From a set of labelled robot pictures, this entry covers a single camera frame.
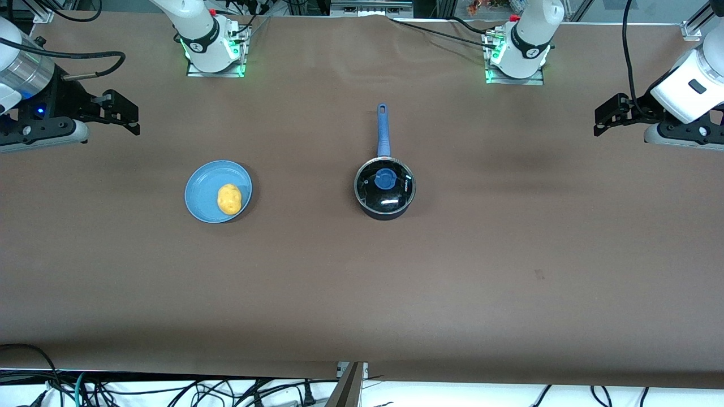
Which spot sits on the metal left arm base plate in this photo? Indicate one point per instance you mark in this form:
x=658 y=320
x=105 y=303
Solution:
x=493 y=76

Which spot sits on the yellow potato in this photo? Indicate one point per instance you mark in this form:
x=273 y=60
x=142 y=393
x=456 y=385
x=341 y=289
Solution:
x=229 y=199

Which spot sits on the blue round plate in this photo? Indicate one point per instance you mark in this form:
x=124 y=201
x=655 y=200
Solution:
x=203 y=192

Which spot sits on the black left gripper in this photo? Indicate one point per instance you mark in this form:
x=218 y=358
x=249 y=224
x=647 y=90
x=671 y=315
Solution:
x=638 y=111

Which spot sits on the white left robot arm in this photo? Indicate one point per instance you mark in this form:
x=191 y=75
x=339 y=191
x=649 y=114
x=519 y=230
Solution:
x=531 y=39

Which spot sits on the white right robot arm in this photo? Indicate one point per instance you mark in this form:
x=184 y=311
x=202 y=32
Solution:
x=198 y=28

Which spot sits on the brown table cloth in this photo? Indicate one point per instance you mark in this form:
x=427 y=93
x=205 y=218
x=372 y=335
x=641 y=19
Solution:
x=362 y=282

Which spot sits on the glass lid with blue knob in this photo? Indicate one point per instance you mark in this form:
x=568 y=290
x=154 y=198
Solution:
x=396 y=192

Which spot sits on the black power plug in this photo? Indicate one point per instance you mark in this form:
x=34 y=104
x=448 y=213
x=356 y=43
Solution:
x=308 y=394

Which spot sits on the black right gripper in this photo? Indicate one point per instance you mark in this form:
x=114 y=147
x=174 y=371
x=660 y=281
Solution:
x=63 y=99

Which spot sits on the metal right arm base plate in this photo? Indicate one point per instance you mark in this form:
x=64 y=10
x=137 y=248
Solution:
x=237 y=56

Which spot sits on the aluminium frame corner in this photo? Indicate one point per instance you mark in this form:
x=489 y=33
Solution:
x=44 y=11
x=694 y=25

